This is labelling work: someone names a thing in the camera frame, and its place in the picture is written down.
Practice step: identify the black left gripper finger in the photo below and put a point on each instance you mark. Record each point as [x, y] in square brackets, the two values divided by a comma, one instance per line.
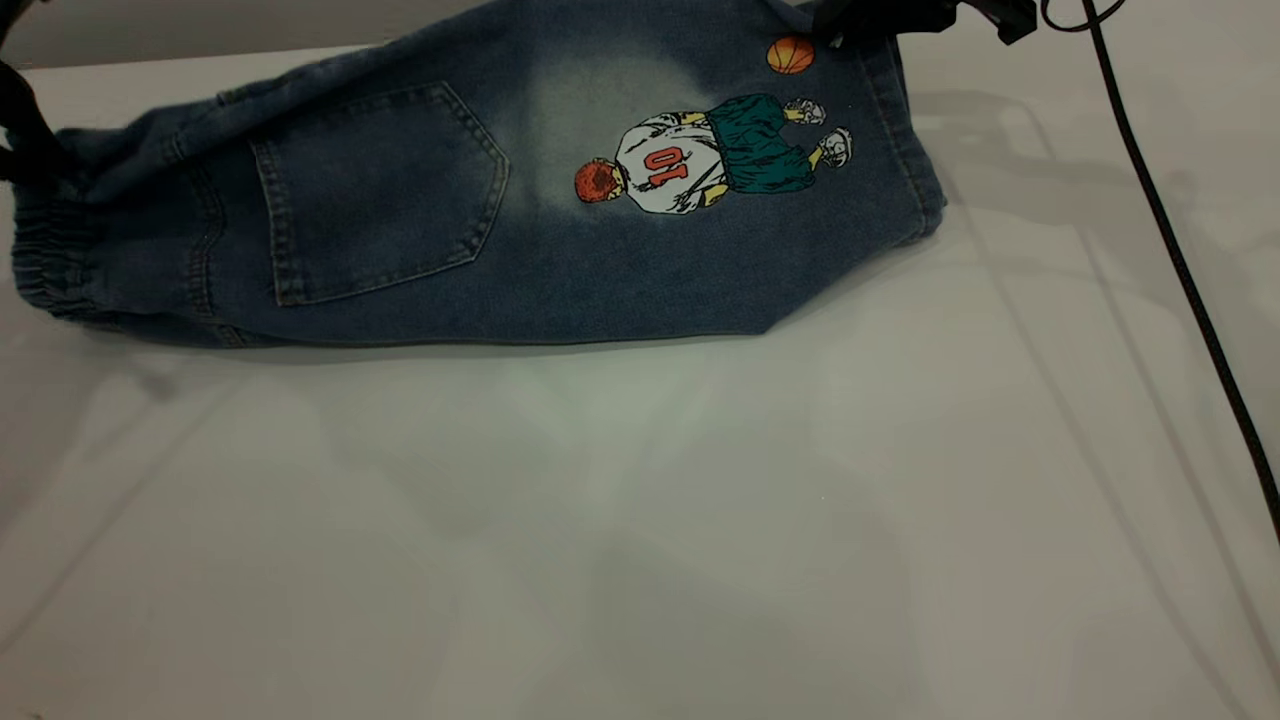
[22, 130]

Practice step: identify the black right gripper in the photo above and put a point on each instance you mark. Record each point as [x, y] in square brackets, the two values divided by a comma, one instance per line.
[1000, 18]

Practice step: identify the blue denim pants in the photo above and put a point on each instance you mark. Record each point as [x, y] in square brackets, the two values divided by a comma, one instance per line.
[400, 200]

